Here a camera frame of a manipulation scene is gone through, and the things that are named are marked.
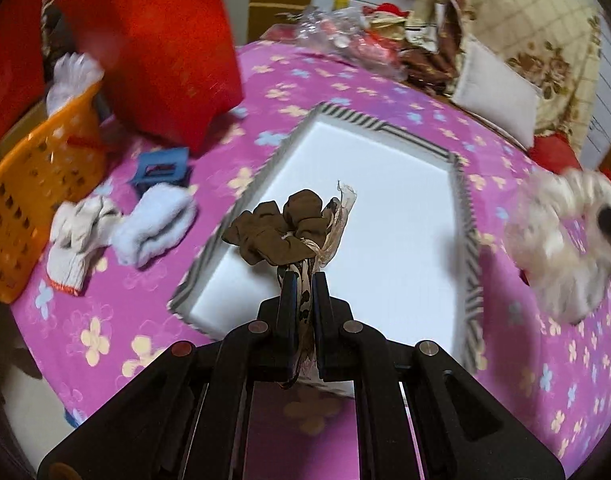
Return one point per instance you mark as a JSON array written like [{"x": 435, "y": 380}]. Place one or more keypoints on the light blue sock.
[{"x": 159, "y": 221}]

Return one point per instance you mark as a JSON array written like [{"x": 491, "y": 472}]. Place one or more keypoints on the cream dotted scrunchie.
[{"x": 555, "y": 238}]

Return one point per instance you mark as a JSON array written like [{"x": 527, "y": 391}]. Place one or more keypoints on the striped white tray box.
[{"x": 407, "y": 255}]

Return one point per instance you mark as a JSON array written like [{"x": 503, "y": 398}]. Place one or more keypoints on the orange plastic basket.
[{"x": 62, "y": 160}]

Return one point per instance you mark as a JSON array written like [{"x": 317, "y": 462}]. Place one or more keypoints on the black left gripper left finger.
[{"x": 186, "y": 416}]

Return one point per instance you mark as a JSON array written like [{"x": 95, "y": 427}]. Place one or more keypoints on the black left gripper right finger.
[{"x": 420, "y": 414}]

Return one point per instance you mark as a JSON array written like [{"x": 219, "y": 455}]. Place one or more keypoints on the white cushion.
[{"x": 491, "y": 90}]

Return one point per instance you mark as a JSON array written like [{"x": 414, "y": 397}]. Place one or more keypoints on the pink floral bed sheet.
[{"x": 555, "y": 379}]

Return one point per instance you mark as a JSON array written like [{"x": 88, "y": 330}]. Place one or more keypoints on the blue hair claw clip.
[{"x": 162, "y": 166}]

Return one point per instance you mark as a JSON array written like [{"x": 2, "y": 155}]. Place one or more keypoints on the red heart pillow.
[{"x": 554, "y": 153}]

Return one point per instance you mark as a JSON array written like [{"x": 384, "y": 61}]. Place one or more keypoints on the red gift bag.
[{"x": 170, "y": 66}]

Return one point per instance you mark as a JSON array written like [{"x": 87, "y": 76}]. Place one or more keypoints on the white work glove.
[{"x": 78, "y": 233}]

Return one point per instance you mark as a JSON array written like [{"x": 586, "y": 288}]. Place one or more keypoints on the floral beige quilt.
[{"x": 554, "y": 44}]

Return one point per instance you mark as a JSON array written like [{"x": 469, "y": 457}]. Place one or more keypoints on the santa plush toy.
[{"x": 386, "y": 21}]

